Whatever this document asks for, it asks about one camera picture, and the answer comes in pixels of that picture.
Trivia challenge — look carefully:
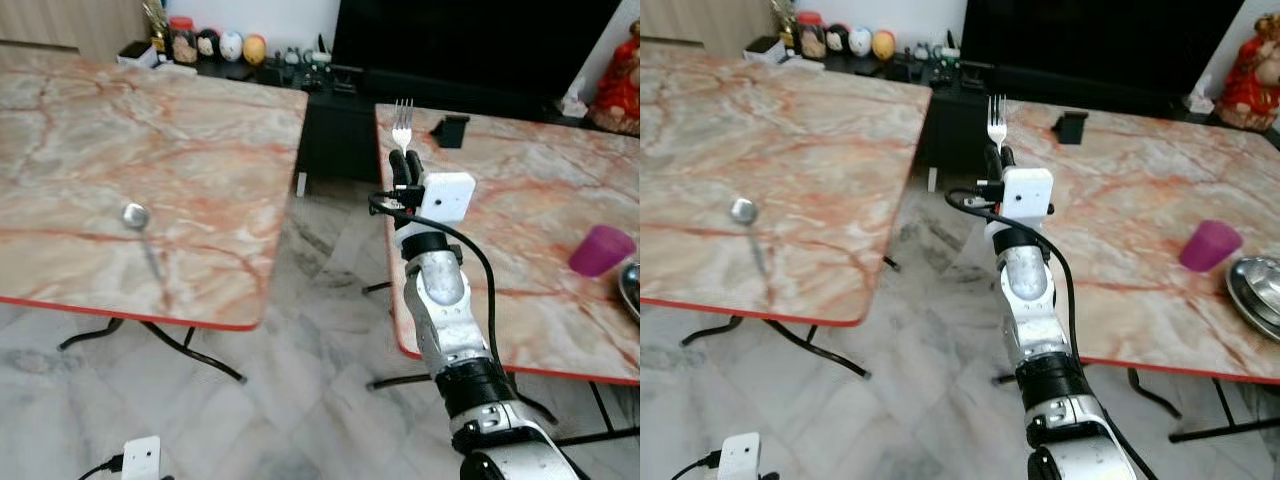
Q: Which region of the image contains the silver metal fork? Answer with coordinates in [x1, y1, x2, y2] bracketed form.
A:
[987, 94, 1009, 151]
[392, 98, 415, 157]

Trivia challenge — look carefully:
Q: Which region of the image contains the black television console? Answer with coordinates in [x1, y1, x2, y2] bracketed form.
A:
[195, 58, 601, 187]
[825, 52, 1221, 183]

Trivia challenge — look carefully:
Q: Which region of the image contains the small black holder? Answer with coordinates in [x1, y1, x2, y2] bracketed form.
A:
[430, 115, 471, 150]
[1052, 111, 1090, 146]

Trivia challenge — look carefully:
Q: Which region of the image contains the black flat television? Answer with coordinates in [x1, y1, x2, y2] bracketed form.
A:
[330, 0, 627, 102]
[959, 0, 1248, 102]

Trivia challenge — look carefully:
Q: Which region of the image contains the pink plastic cup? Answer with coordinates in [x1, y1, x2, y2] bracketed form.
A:
[1178, 219, 1245, 274]
[569, 224, 637, 279]

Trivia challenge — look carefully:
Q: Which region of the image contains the glass jar with red lid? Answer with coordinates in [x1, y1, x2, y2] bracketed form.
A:
[167, 17, 199, 65]
[796, 12, 828, 60]

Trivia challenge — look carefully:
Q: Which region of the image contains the red seated figurine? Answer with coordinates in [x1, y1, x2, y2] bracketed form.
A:
[1214, 14, 1280, 133]
[588, 20, 641, 137]

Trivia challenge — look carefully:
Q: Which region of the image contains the round steel plate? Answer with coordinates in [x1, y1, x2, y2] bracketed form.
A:
[1225, 255, 1280, 344]
[617, 261, 641, 322]

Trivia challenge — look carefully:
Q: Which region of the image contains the silver metal spoon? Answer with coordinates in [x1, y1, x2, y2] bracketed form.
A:
[120, 202, 167, 283]
[729, 197, 777, 277]

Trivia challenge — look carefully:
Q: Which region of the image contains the gold trophy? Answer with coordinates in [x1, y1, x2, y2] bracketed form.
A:
[769, 0, 801, 48]
[142, 0, 172, 53]

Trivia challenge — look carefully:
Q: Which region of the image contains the small white box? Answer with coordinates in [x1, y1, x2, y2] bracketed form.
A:
[744, 36, 792, 65]
[116, 41, 162, 70]

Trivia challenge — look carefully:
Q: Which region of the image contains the light wooden cabinet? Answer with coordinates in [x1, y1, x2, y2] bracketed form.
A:
[0, 0, 151, 63]
[640, 0, 781, 58]

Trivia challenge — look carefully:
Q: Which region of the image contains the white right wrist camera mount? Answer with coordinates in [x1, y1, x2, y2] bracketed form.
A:
[1000, 167, 1056, 223]
[417, 172, 477, 227]

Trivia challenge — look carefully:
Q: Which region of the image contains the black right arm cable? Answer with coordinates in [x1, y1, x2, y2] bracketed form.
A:
[944, 187, 1077, 363]
[367, 191, 507, 377]

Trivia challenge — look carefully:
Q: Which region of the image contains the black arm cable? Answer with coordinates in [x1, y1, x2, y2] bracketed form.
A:
[944, 187, 1077, 363]
[367, 191, 507, 377]
[669, 450, 723, 480]
[77, 454, 126, 480]

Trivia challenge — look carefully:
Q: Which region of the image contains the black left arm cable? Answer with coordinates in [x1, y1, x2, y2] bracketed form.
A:
[77, 454, 126, 480]
[669, 450, 723, 480]

